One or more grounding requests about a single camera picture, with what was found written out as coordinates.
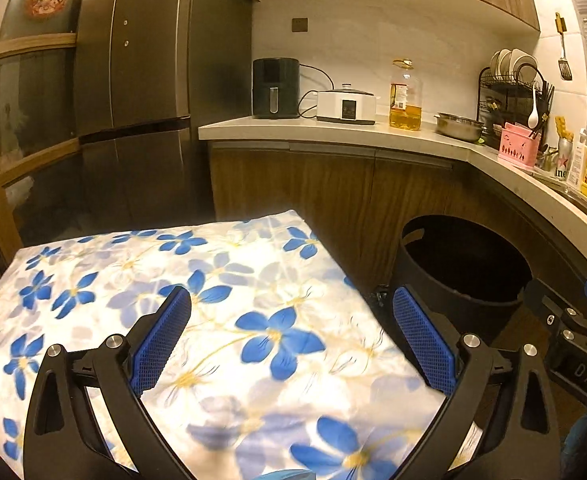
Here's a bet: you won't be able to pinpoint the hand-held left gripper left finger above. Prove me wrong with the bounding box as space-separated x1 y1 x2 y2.
22 284 195 480

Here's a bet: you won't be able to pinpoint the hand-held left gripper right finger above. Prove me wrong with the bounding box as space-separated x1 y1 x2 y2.
391 284 561 480

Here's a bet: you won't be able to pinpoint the black trash bin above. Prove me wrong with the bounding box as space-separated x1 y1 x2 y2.
391 215 533 333

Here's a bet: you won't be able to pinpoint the blue floral tablecloth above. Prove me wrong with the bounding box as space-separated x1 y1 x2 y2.
0 208 484 480

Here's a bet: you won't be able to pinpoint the white bottle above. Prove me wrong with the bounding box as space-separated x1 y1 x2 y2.
571 129 587 188

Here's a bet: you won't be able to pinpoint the drink can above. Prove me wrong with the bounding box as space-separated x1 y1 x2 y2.
553 137 574 181

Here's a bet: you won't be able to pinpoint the pink utensil holder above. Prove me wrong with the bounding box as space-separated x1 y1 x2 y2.
497 121 541 167

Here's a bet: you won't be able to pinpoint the steel bowl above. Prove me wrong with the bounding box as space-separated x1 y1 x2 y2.
433 112 485 142

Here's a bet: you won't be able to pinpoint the wooden lower cabinets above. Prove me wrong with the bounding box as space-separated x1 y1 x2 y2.
208 140 587 311

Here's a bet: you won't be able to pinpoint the black dish rack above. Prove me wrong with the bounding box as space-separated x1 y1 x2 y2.
477 50 555 147

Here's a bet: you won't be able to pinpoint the hanging metal spatula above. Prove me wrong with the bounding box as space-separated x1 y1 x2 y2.
555 12 573 81

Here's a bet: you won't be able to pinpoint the beige kitchen countertop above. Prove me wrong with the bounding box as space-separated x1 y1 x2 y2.
198 114 587 253

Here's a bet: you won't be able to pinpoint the cooking oil bottle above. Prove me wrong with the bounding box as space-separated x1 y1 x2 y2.
388 59 424 132

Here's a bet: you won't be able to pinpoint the white electric cooker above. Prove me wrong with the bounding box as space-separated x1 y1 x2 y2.
316 85 378 125

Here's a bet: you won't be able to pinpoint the white plates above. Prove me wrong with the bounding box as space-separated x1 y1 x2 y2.
489 48 539 81

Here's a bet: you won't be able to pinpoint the black air fryer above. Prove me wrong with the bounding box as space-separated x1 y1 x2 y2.
252 57 301 120

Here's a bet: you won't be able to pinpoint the dark steel refrigerator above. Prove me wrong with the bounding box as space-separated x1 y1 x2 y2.
75 0 254 242

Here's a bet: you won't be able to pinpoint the wooden glass door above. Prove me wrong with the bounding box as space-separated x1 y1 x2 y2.
0 0 100 261

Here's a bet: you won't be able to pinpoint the black power cable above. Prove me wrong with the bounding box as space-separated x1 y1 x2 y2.
297 64 335 118

